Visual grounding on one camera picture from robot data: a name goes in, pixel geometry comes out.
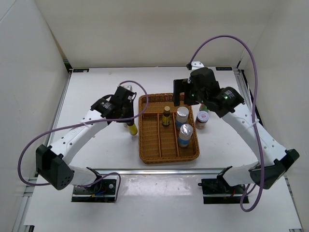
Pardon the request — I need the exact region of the silver-top shaker bottle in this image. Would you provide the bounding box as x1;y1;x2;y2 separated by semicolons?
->
178;124;194;147
175;106;189;130

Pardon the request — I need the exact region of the small yellow bottle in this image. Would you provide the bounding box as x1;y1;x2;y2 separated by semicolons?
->
126;122;138;135
162;106;170;126

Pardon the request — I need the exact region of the white-lid jar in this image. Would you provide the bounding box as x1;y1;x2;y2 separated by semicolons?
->
195;111;210;130

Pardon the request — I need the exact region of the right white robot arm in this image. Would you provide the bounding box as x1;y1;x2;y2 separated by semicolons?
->
173;67;300;193

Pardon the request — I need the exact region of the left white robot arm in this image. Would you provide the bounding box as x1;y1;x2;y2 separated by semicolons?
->
36;85;136;193

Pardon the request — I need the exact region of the right green sauce bottle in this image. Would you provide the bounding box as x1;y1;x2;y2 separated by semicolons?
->
199;104;209;112

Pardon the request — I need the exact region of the woven wicker basket tray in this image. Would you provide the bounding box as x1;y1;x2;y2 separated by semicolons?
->
139;93;199;164

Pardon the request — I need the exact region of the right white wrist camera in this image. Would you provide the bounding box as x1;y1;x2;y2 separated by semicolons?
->
186;61;204;71

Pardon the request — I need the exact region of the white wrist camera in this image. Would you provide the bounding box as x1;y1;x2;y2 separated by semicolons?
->
186;61;204;71
120;85;133;91

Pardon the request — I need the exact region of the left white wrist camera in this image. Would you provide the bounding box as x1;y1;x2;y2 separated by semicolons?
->
120;85;133;91

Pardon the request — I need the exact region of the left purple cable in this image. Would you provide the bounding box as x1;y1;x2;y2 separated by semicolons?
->
18;80;149;203

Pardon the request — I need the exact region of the purple cable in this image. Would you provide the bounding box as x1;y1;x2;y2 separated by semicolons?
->
187;35;264;212
18;80;149;203

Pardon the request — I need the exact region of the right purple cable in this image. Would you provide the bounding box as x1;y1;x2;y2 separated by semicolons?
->
187;35;264;212

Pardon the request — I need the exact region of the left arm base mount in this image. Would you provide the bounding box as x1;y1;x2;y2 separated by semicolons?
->
71;173;121;203

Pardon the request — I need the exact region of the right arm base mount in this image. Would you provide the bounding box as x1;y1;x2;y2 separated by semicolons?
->
197;179;245;204

